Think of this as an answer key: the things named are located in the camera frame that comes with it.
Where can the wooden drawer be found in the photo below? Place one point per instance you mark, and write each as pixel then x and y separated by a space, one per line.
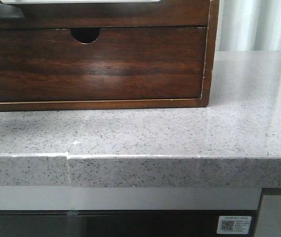
pixel 130 14
pixel 101 63

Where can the dark wooden drawer cabinet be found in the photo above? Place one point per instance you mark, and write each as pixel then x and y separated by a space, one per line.
pixel 201 101

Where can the black glass appliance front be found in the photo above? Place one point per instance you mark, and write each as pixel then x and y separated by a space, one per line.
pixel 62 211

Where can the white window curtain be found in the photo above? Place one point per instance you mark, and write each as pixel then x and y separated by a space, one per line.
pixel 246 25

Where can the white QR code sticker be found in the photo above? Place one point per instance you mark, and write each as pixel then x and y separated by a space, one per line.
pixel 229 225

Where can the grey cabinet door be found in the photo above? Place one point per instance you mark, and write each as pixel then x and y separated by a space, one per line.
pixel 269 214

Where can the white drawer handle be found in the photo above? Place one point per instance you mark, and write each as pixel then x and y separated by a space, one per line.
pixel 72 1

